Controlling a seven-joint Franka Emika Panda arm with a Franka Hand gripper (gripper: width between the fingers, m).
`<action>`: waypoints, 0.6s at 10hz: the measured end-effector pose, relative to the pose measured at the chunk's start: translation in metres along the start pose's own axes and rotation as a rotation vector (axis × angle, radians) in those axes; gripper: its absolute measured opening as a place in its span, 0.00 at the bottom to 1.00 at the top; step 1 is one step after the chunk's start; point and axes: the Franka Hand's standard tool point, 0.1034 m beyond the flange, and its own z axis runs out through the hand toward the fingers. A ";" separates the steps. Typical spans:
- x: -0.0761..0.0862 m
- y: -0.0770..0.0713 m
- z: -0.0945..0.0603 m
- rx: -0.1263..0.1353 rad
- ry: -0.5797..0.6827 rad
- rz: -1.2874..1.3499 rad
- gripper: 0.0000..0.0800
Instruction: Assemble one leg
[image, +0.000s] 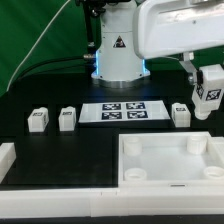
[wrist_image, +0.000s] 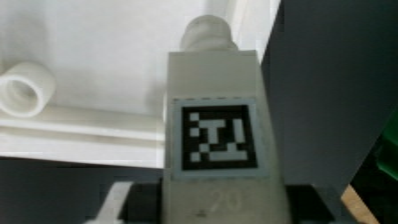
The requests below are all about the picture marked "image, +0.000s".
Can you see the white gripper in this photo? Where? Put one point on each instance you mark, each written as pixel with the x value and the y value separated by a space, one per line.
pixel 167 27

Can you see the white square tabletop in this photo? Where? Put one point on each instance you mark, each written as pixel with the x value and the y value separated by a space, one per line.
pixel 177 159

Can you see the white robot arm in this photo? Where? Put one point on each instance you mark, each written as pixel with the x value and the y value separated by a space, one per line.
pixel 116 63

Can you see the white marker sheet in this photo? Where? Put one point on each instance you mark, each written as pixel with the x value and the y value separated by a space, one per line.
pixel 123 111

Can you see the white right obstacle bar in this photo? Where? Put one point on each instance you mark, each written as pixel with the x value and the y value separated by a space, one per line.
pixel 218 143

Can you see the white obstacle bar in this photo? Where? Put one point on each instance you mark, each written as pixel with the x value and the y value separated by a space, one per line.
pixel 7 158
pixel 218 143
pixel 114 202

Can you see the black vertical pole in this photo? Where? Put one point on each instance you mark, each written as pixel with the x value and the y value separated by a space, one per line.
pixel 90 39

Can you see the white front obstacle bar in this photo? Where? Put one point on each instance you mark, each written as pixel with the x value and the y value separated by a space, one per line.
pixel 114 202

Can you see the green backdrop curtain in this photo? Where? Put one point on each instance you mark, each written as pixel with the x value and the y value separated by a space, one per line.
pixel 36 30

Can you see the white left obstacle bar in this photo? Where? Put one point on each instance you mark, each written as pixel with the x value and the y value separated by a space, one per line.
pixel 7 158

